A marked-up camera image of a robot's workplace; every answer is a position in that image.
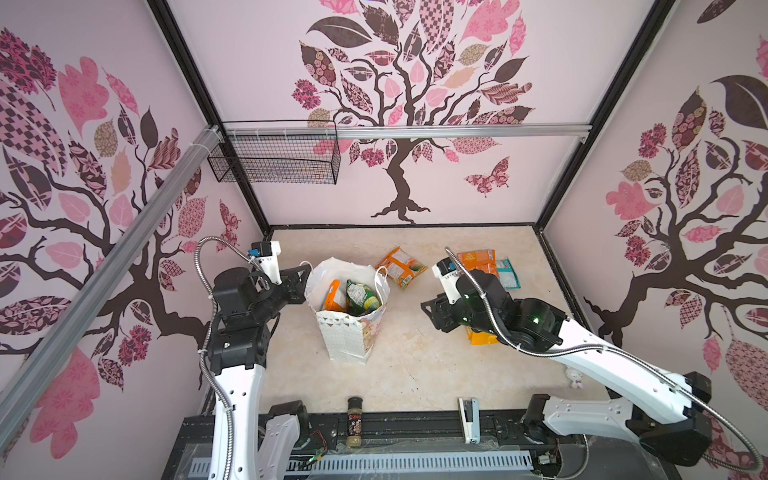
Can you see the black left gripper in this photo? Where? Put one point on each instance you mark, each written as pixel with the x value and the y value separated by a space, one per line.
pixel 296 284

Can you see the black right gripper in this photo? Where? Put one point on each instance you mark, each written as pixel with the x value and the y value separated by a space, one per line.
pixel 438 313

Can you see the green Fox's bag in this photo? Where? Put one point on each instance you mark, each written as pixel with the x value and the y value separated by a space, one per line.
pixel 362 300

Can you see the white paper bag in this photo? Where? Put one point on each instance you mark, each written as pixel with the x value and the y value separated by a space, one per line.
pixel 347 338

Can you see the orange white snack packet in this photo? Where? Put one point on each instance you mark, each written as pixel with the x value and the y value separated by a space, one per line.
pixel 401 267

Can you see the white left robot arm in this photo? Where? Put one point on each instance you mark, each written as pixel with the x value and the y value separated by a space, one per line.
pixel 236 358

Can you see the yellow orange mango snack bag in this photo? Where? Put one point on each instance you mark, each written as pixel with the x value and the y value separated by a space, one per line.
pixel 479 338

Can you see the teal white snack packet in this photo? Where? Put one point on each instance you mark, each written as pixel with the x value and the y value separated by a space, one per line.
pixel 507 274

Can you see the orange snack packet far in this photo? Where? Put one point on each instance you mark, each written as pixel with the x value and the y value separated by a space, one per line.
pixel 483 260

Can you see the small white figurine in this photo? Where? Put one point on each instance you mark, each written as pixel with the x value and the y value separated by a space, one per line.
pixel 575 378

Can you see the spice bottle black cap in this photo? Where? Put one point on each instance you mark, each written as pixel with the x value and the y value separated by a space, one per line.
pixel 354 422

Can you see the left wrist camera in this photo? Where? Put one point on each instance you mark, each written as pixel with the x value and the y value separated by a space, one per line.
pixel 266 255

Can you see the black wire basket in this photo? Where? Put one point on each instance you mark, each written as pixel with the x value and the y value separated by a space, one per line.
pixel 278 151

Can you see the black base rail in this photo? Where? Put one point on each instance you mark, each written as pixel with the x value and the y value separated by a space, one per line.
pixel 500 430

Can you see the white slotted cable duct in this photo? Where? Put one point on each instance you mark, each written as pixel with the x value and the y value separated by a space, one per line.
pixel 411 463

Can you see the back aluminium rail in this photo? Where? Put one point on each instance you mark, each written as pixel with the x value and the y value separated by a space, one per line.
pixel 410 132

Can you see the aluminium rail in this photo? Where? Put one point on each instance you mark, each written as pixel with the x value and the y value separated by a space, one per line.
pixel 30 382
pixel 410 132

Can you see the left aluminium rail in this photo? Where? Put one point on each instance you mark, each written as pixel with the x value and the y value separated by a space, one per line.
pixel 30 382

